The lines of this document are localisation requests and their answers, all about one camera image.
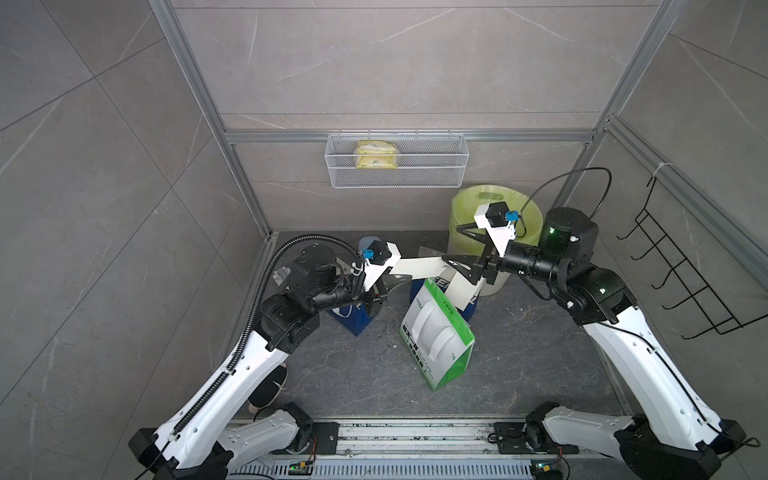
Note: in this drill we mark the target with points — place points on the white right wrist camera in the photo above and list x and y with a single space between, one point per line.
497 221

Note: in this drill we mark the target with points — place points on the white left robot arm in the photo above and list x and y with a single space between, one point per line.
308 275

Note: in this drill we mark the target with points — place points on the white wire mesh basket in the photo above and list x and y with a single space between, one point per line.
425 161

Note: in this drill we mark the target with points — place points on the blue white paper bag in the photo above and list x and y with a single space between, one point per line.
467 312
355 318

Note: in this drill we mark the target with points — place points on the green trash bag liner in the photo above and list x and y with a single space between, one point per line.
465 204

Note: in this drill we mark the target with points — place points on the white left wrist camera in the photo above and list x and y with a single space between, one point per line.
380 257

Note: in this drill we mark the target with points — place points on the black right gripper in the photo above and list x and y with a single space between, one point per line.
488 261

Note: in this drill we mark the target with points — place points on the small grey white gadget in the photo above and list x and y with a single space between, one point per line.
281 276

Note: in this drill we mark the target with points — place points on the yellow wet wipes pack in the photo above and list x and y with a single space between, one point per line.
376 154

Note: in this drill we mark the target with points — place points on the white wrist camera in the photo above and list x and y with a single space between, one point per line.
380 257
497 221

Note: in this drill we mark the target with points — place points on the black wire hook rack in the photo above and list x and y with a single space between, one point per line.
698 291

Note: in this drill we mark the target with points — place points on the white trash bin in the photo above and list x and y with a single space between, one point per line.
491 289

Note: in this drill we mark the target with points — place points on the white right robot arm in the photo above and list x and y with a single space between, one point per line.
676 435

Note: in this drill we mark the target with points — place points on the green white paper bag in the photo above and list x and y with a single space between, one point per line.
438 338

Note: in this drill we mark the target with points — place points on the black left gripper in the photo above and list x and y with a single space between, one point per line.
372 294

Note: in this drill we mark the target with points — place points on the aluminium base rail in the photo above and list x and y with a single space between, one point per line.
387 448

